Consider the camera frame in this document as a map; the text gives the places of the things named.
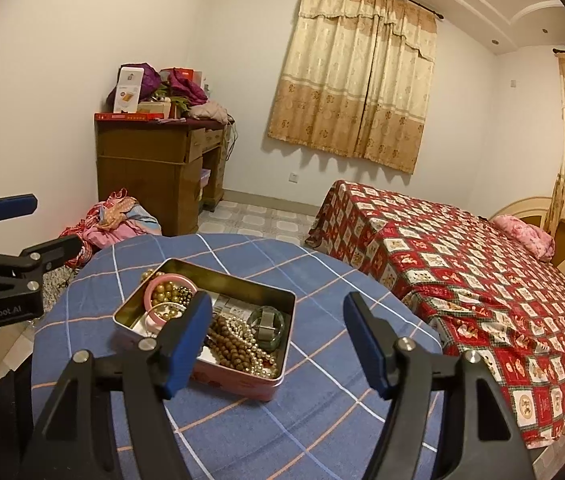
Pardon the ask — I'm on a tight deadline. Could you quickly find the brown wooden desk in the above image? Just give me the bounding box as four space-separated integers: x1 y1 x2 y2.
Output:
95 112 230 238

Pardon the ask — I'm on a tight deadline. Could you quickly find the silver pearl necklace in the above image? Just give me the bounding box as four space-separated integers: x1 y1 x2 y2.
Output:
212 312 280 380

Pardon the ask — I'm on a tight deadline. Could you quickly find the bed with red quilt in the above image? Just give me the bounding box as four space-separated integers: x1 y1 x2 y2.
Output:
307 180 565 450

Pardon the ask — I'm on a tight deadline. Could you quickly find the brown wooden bead necklace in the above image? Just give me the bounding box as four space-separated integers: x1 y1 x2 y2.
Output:
207 315 263 376

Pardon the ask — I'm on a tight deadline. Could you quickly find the cream box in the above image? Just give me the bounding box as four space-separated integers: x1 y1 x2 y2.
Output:
137 100 172 116

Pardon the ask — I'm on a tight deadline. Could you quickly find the pink pillow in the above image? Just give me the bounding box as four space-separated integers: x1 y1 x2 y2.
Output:
493 214 556 262

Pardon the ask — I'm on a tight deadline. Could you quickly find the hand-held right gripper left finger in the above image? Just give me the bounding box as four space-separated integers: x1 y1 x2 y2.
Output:
17 291 213 480

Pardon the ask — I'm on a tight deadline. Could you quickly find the white printed box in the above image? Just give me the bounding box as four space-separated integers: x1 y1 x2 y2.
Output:
114 65 146 115

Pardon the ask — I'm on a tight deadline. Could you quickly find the pink bangle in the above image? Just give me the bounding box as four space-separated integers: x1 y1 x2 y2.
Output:
143 273 198 333

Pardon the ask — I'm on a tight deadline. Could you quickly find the flat red box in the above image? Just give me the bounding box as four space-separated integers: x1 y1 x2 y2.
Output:
95 111 183 123

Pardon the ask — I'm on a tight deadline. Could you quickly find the pink quilted cloth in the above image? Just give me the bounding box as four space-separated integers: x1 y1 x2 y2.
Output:
187 101 230 123

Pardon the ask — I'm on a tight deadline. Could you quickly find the printed paper leaflet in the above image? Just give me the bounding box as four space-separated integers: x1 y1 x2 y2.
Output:
212 295 250 318

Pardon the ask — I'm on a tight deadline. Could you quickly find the blue checked tablecloth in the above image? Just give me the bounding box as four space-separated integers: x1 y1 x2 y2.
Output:
30 232 446 480

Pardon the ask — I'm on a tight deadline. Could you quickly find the gold pearl necklace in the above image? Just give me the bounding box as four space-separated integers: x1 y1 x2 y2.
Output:
141 269 196 321

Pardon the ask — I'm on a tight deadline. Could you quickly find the magenta cloth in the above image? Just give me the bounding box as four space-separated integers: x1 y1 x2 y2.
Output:
166 67 208 106

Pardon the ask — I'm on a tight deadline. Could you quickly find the green jade bracelet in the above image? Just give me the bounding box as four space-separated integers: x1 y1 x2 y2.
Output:
247 306 288 350

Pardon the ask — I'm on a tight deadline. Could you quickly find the pink tin box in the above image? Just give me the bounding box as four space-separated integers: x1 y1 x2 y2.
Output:
112 258 297 402

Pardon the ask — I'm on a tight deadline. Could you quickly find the purple cloth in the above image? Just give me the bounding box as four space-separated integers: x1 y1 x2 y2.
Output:
107 62 162 106

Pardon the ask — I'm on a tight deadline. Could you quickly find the orange red box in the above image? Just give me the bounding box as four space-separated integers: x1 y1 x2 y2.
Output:
161 66 200 83

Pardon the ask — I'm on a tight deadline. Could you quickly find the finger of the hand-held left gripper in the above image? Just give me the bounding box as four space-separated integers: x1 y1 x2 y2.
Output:
0 189 39 241
0 234 84 291

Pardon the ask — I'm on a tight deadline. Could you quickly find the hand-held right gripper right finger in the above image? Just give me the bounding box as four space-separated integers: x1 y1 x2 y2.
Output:
343 291 537 480

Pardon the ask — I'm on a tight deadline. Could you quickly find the pile of colourful clothes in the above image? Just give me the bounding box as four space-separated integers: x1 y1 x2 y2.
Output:
57 187 163 268

